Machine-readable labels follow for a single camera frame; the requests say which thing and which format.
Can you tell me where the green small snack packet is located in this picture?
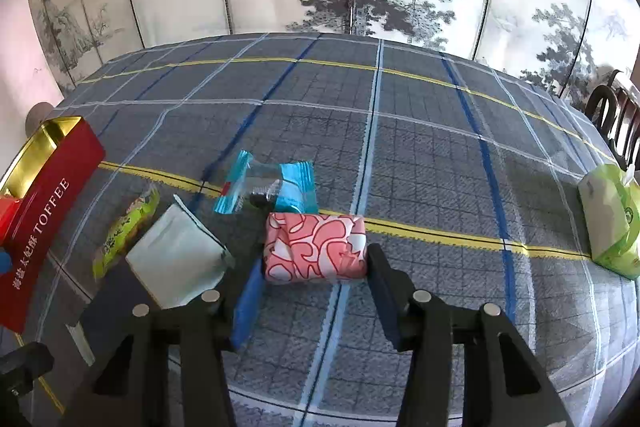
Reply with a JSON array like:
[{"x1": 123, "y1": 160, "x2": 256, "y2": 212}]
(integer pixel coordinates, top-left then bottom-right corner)
[{"x1": 92, "y1": 183, "x2": 160, "y2": 282}]

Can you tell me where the green tissue pack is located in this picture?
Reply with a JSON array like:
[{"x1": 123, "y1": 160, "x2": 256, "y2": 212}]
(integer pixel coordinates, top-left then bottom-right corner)
[{"x1": 578, "y1": 164, "x2": 639, "y2": 281}]

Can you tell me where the teal candy wrapper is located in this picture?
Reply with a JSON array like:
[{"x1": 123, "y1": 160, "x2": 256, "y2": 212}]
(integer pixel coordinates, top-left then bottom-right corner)
[{"x1": 213, "y1": 150, "x2": 319, "y2": 215}]

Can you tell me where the red gold toffee tin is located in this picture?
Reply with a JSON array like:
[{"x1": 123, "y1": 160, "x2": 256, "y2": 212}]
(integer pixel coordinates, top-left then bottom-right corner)
[{"x1": 1, "y1": 116, "x2": 105, "y2": 334}]

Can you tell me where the dark wooden chair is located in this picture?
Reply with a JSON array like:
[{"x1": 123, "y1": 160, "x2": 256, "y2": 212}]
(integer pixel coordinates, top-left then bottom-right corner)
[{"x1": 585, "y1": 69, "x2": 639, "y2": 171}]

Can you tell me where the pink white patterned packet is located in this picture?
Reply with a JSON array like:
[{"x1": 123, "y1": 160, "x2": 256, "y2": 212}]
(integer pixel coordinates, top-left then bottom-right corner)
[{"x1": 262, "y1": 212, "x2": 367, "y2": 284}]

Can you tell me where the navy and mint snack packet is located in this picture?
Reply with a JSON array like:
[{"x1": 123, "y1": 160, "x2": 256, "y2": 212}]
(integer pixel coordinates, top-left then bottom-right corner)
[{"x1": 67, "y1": 196, "x2": 234, "y2": 365}]

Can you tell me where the red snack packet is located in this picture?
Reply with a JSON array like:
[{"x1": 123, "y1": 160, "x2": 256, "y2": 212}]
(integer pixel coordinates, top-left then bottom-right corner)
[{"x1": 0, "y1": 195, "x2": 22, "y2": 241}]

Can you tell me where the blue plaid tablecloth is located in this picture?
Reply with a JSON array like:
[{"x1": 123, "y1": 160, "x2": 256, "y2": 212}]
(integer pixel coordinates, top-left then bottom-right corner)
[{"x1": 8, "y1": 31, "x2": 640, "y2": 427}]

